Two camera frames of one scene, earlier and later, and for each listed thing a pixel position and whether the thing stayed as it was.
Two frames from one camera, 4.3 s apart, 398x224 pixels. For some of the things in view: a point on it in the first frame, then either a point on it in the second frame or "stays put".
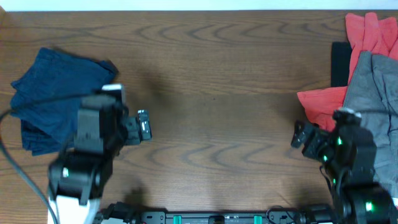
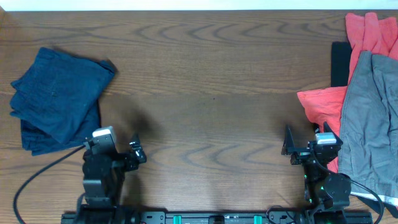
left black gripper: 133,135 to 137,148
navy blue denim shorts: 46,97 stays put
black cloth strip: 340,61 stays put
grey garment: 372,90 stays put
